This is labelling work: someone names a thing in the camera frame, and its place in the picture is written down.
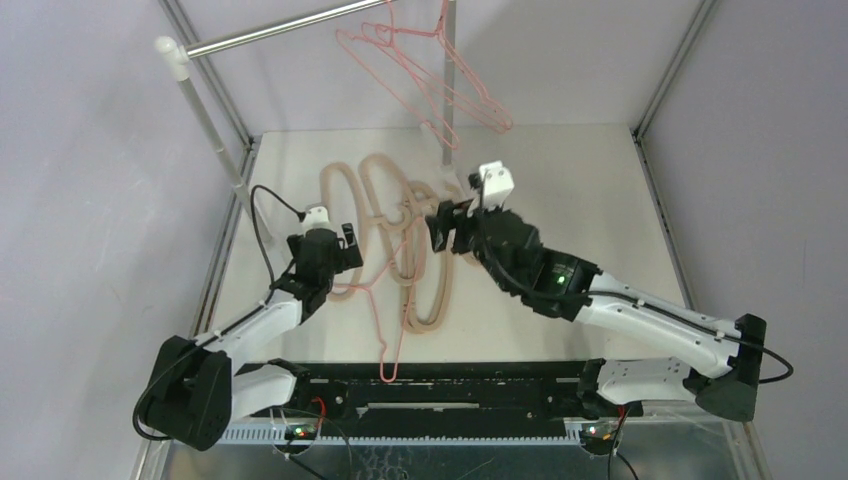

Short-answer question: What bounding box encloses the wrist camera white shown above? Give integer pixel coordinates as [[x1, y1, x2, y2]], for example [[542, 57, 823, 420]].
[[300, 205, 333, 234], [468, 161, 515, 212]]

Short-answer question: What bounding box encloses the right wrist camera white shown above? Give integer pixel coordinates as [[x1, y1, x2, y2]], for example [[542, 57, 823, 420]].
[[468, 161, 515, 212]]

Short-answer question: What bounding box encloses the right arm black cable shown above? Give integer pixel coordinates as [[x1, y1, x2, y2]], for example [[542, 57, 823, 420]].
[[473, 175, 795, 386]]

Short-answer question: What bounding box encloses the right circuit board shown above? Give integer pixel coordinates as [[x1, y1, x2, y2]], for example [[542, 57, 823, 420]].
[[579, 426, 615, 456]]

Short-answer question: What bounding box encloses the pink wire hanger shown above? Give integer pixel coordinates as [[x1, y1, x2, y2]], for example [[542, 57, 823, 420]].
[[331, 217, 426, 384], [335, 21, 460, 151], [434, 1, 513, 134], [374, 0, 505, 134]]

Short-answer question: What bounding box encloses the metal clothes rack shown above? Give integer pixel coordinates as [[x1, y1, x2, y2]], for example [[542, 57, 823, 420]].
[[150, 0, 478, 253]]

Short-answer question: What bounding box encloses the circuit board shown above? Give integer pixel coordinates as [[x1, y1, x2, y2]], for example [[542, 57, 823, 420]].
[[284, 425, 320, 444], [579, 426, 615, 456]]

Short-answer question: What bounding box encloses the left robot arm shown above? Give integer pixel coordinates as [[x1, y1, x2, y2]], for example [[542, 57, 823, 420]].
[[131, 223, 363, 451]]

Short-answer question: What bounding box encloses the beige hanger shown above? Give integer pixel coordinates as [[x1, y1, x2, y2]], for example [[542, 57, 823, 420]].
[[319, 160, 379, 305], [357, 153, 455, 290], [398, 180, 464, 334]]

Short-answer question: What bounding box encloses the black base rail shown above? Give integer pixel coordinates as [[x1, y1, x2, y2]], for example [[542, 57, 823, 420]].
[[224, 361, 623, 445]]

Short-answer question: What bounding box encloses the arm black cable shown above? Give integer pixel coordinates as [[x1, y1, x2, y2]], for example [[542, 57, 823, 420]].
[[473, 175, 795, 386], [250, 184, 309, 286]]

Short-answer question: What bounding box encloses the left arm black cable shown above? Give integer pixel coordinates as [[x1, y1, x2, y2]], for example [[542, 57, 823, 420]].
[[250, 184, 309, 286]]

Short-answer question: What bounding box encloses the left circuit board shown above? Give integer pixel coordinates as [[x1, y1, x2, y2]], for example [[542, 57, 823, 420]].
[[284, 425, 320, 444]]

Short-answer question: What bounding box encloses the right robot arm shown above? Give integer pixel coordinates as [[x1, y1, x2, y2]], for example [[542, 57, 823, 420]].
[[425, 200, 767, 422]]

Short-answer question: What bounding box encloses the aluminium frame structure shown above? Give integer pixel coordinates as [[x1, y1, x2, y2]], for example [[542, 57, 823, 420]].
[[129, 0, 773, 480]]

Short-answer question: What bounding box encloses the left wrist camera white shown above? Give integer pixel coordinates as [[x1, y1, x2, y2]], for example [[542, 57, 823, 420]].
[[300, 205, 333, 234]]

